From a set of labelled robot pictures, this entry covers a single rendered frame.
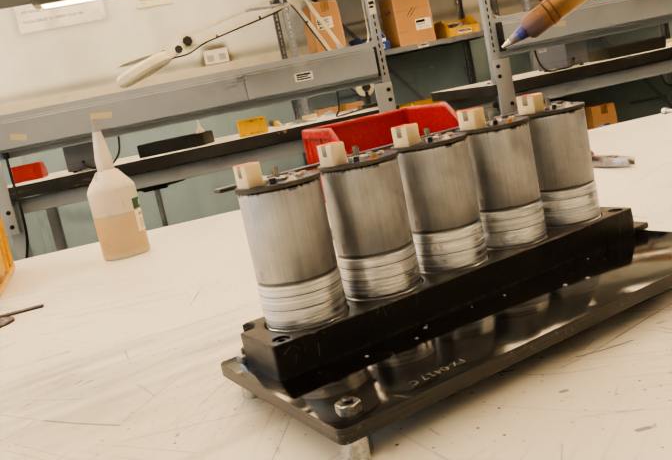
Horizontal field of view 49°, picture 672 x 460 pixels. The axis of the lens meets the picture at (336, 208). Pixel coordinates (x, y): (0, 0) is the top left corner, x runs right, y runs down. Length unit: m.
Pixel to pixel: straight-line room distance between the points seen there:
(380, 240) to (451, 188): 0.03
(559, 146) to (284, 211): 0.11
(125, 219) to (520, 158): 0.34
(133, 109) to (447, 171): 2.27
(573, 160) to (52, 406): 0.20
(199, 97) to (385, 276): 2.27
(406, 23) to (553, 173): 4.14
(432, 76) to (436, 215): 4.62
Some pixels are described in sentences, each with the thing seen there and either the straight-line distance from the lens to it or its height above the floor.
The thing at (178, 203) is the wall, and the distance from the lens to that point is 4.62.
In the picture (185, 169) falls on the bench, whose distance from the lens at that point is 2.54.
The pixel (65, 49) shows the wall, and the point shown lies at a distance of 4.68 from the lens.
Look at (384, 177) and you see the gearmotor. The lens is 0.22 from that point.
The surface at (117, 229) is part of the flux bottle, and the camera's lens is 0.54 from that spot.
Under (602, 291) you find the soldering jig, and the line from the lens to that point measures 0.23.
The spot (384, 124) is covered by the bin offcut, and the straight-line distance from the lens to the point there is 0.63.
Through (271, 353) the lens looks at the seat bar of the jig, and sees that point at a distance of 0.20.
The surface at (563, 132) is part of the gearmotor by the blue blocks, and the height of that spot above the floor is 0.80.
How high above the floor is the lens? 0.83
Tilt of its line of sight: 9 degrees down
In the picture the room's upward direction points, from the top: 12 degrees counter-clockwise
